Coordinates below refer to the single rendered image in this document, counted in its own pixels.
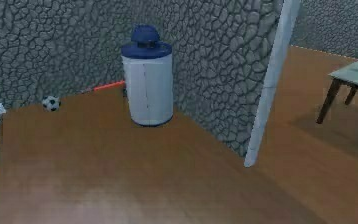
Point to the red stick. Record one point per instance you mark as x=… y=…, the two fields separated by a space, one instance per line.
x=108 y=85

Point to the black and white ball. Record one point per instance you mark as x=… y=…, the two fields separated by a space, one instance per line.
x=51 y=103

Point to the pale table with brown legs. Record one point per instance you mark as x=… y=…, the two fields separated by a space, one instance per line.
x=350 y=75

